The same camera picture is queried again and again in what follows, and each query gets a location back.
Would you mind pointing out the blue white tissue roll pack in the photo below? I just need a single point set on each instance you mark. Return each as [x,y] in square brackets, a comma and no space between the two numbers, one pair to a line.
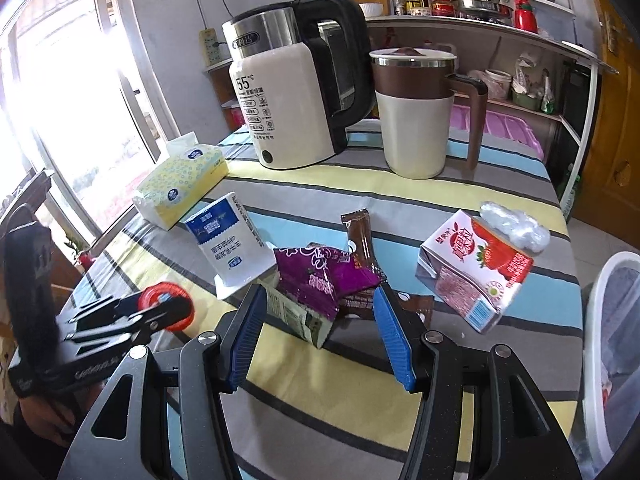
[231,244]

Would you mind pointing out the wall power strip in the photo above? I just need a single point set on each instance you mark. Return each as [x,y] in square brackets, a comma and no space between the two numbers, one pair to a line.
[209,45]

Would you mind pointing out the wooden door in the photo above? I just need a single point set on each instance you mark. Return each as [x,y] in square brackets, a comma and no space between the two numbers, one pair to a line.
[609,196]

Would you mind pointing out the pink storage box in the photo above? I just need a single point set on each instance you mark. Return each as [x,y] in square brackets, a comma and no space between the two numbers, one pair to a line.
[501,126]

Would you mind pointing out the striped tablecloth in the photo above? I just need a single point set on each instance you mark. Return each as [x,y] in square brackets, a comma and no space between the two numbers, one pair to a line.
[336,411]

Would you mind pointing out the crumpled clear plastic bag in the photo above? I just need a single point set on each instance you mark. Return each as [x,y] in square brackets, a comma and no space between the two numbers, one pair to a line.
[522,230]

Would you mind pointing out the white kitchen shelf unit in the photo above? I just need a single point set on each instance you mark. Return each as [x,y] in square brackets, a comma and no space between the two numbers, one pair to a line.
[500,70]

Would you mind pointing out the red jelly cup lid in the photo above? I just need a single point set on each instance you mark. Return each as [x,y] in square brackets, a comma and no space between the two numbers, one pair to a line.
[173,299]

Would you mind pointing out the red strawberry milk carton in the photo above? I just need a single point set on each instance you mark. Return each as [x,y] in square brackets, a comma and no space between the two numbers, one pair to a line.
[475,273]

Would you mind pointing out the white steel electric kettle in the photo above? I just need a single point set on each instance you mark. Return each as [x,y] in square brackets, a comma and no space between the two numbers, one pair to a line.
[283,78]

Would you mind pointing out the white ceramic bowl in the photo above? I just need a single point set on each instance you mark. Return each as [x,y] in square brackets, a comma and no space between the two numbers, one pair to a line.
[372,9]

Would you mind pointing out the left hand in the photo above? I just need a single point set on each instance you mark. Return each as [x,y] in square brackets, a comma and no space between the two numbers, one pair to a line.
[55,418]

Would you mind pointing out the yellow tissue pack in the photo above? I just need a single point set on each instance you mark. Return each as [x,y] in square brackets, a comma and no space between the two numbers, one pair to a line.
[177,183]

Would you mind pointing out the metal door handle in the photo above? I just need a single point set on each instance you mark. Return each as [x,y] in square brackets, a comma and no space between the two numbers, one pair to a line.
[611,33]

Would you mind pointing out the clear plastic container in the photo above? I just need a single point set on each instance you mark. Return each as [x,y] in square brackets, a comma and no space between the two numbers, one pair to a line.
[557,22]

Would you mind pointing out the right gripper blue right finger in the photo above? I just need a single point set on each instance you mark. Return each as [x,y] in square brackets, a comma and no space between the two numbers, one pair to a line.
[401,331]

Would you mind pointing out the frying pan on shelf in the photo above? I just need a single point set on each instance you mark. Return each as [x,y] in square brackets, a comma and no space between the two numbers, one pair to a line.
[491,11]

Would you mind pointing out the brown coffee sachet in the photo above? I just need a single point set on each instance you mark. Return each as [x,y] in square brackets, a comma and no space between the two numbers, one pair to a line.
[359,240]

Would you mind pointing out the brown white lidded mug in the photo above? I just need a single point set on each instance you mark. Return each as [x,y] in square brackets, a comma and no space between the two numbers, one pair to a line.
[414,90]

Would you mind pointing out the purple snack bag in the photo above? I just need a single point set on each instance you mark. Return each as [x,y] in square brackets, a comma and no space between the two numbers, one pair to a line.
[318,277]

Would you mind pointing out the red jar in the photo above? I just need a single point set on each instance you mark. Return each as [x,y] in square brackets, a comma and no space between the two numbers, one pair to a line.
[443,8]

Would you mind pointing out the white trash bin with bag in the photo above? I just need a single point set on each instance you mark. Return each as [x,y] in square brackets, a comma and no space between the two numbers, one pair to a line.
[611,358]

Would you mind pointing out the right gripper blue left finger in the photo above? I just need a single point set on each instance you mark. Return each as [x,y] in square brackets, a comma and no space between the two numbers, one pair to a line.
[238,344]

